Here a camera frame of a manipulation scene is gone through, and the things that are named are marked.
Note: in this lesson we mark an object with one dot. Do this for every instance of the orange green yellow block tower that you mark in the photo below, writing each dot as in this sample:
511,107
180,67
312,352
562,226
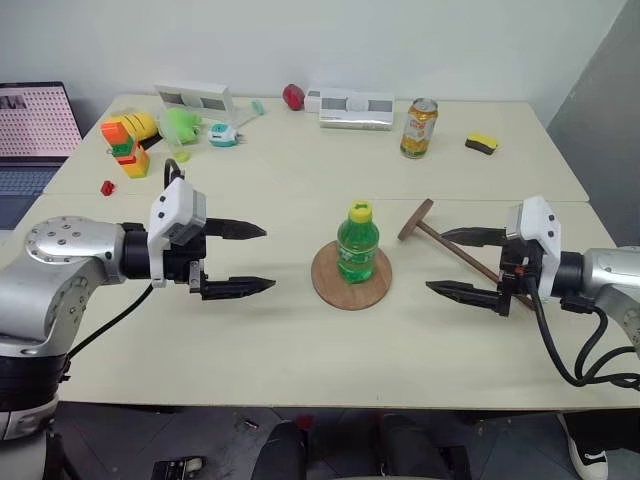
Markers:
130,155

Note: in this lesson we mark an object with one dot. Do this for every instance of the small red block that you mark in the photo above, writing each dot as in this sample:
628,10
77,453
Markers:
107,188

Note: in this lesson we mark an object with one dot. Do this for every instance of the silver white flat package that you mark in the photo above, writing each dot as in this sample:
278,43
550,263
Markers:
355,121

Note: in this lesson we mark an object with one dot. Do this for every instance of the small black box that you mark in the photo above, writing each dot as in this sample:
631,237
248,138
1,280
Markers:
177,469

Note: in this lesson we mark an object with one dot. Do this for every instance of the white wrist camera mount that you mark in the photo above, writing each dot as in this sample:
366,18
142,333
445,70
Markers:
542,225
177,207

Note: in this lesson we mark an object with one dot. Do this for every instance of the black and white shoe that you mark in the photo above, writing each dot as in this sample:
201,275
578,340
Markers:
587,452

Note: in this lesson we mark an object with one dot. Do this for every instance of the yellow striped toy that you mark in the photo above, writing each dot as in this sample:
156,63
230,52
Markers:
137,124

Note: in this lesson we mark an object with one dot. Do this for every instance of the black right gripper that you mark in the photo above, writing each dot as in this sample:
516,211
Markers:
517,280

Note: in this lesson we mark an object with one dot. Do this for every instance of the teal and white tape measure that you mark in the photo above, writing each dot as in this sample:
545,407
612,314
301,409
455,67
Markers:
222,136

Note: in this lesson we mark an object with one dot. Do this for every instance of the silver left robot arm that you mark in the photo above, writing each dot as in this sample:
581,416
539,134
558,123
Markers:
75,255

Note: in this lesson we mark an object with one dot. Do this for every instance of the small green plastic piece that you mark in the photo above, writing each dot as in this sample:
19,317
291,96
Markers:
182,157

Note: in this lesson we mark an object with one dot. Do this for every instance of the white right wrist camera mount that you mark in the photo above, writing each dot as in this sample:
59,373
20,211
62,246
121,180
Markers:
542,225

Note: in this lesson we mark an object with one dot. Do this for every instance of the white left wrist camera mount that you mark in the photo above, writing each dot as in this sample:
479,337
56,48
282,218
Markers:
177,207

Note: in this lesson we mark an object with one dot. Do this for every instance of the small green clip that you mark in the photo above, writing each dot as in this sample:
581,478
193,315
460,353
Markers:
257,107

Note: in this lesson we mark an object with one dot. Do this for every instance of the wooden stick with round disc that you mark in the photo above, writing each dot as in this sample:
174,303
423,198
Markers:
462,255

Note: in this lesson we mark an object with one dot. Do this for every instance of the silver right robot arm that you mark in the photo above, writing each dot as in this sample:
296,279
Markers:
607,280

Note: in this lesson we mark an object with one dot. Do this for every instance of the orange drink can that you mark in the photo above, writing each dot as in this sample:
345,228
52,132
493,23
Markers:
418,132

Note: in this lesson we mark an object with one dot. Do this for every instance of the robot torso silver and black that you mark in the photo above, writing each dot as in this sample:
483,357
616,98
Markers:
25,395

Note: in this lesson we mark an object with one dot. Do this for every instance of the dark rounded shape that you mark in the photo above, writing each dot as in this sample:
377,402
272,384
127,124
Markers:
282,452

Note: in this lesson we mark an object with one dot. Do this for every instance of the laptop with pink screen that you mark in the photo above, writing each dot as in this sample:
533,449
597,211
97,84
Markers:
30,130

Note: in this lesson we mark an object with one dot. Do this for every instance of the yellow and black sponge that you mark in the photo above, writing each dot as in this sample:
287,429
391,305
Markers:
482,142

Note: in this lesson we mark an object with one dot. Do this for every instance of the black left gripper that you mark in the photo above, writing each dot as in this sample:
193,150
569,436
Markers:
182,265

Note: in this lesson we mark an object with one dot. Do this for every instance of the red round object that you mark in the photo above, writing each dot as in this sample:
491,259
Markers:
294,96

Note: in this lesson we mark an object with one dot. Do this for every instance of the green bottle with yellow cap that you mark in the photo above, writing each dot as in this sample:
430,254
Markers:
357,250

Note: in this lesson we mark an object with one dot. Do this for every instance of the round wooden coaster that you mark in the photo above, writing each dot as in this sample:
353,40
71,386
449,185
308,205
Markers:
330,285

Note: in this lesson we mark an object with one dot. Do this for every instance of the white box with grey windows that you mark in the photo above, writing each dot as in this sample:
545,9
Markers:
195,97

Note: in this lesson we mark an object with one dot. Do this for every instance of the green plush toy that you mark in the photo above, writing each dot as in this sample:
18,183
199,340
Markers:
181,125

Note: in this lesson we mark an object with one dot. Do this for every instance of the white box with grey panels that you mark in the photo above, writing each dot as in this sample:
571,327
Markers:
350,100

